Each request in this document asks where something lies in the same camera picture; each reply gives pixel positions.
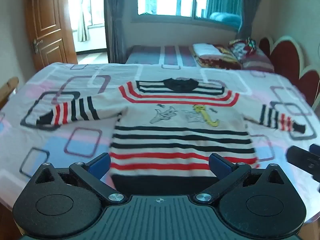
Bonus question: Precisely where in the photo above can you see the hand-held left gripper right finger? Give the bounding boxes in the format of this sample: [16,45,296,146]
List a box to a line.
[195,153,292,204]

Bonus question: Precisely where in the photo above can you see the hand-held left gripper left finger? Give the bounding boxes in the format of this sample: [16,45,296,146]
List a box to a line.
[29,152,125,204]

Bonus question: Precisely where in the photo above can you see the striped cartoon sweater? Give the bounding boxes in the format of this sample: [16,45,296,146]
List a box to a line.
[36,77,307,198]

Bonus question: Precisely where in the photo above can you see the patterned bed sheet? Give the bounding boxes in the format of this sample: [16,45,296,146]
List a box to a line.
[0,62,320,227]

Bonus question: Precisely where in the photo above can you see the red white headboard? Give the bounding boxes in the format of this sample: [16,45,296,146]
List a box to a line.
[258,35,320,107]

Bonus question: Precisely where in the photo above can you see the folded red yellow blanket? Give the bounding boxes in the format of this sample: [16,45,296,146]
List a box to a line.
[189,44,242,70]

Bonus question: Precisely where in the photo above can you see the red patterned pillow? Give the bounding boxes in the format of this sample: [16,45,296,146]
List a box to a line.
[228,37,275,73]

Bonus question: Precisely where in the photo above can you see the folded white blanket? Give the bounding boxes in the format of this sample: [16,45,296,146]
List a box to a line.
[192,43,222,57]

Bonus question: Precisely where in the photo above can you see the wooden chair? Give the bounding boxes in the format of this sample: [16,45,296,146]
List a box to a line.
[0,77,20,108]

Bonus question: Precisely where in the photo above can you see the bed with striped sheet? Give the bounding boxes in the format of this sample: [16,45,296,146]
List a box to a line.
[124,44,275,73]

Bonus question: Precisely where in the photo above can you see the grey curtain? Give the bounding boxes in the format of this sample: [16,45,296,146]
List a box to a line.
[237,0,263,48]
[103,0,127,64]

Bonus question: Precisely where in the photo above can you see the teal fluffy cushion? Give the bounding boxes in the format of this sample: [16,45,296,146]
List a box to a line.
[209,12,242,29]

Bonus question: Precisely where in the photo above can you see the brown wooden door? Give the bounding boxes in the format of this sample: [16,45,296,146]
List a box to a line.
[24,0,78,72]

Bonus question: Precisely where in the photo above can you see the white sheer curtain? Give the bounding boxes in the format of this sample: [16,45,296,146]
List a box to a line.
[75,0,94,42]

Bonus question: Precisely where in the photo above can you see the metal door handle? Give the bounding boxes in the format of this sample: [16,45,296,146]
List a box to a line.
[32,39,43,53]

